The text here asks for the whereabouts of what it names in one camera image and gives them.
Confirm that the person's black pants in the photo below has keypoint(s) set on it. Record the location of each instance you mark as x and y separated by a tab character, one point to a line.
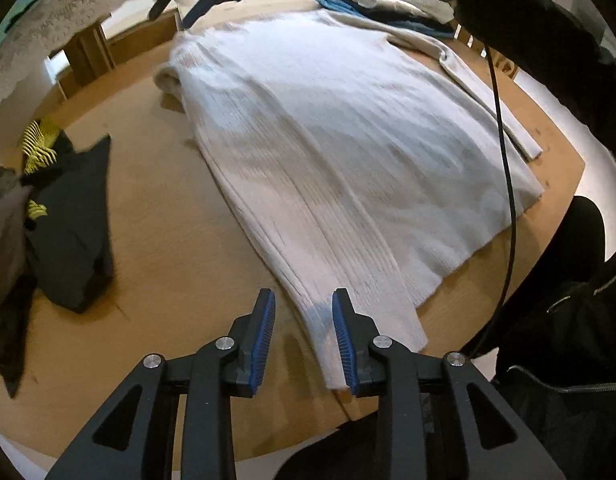
573	240

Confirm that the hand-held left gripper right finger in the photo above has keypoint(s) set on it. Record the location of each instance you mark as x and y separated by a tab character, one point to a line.
342	345

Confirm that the person's black jacket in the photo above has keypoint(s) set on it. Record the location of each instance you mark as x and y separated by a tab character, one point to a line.
578	385

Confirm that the dark grey garment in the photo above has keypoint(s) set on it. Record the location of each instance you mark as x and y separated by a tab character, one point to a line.
7	240

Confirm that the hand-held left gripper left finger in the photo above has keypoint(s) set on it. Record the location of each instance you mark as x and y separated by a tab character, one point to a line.
263	345

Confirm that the person's right forearm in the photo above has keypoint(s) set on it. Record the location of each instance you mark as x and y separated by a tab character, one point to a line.
513	10

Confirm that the black garment with yellow print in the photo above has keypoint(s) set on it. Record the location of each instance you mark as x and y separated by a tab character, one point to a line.
72	220

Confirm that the wooden slat partition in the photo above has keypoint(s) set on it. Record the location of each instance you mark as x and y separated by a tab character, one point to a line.
503	62

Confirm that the white knit sweater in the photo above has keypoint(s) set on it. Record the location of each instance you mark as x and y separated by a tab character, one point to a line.
338	135

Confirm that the white lace tablecloth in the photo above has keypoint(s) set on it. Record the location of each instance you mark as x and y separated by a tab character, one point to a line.
62	15

